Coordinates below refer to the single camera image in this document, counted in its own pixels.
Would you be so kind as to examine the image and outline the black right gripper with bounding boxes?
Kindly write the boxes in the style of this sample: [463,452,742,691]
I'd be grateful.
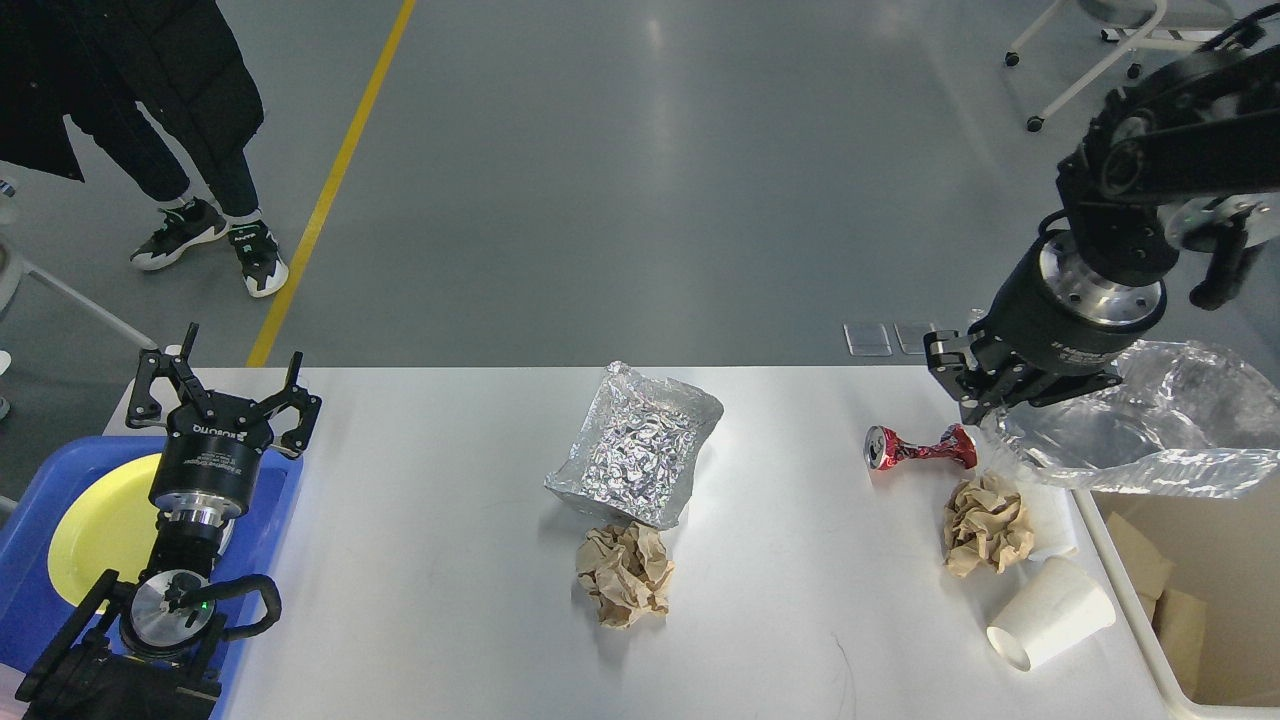
[923,231,1167,427]

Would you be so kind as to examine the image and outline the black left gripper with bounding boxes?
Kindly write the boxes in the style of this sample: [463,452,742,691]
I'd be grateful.
[125,323,323,523]

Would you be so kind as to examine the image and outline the yellow-green plastic plate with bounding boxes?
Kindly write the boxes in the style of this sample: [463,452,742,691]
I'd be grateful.
[47,452,161,605]

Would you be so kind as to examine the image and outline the foil tray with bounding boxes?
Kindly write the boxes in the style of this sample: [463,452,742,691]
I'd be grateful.
[544,361,724,530]
[978,341,1279,498]

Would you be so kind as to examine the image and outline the brown paper bag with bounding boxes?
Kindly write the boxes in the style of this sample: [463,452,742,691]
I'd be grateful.
[1105,512,1208,697]

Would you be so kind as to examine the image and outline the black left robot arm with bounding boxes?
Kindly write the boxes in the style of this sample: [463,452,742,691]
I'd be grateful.
[15,324,323,719]

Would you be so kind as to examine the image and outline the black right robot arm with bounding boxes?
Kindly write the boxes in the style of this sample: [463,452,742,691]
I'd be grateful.
[923,4,1279,427]

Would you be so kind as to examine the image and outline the small crumpled brown paper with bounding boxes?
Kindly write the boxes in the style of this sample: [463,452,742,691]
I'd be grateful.
[942,471,1036,578]

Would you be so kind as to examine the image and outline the crushed red soda can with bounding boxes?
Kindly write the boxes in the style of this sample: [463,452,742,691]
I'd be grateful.
[864,423,978,471]

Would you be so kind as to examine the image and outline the floor outlet plates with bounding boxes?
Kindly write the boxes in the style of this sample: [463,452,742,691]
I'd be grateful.
[844,322,938,357]

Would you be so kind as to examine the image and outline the white paper cup lying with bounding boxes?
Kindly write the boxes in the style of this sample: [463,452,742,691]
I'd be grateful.
[986,556,1117,673]

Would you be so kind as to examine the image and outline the cream plastic bin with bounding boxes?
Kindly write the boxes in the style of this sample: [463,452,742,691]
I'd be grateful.
[1073,480,1279,719]

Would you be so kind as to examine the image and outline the white chair leg left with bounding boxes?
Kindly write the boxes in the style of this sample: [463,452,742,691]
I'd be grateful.
[0,181,161,421]

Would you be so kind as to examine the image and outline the blue plastic tray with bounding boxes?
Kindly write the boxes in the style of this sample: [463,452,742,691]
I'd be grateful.
[3,436,303,719]

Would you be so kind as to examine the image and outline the person in black coat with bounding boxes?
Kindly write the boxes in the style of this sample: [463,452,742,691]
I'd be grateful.
[1,1,289,299]

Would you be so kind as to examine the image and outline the white office chair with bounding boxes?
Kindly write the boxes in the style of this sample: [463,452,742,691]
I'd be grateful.
[1004,1,1242,133]

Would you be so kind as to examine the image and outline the crumpled brown paper ball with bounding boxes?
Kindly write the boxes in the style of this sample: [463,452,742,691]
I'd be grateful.
[575,521,675,629]

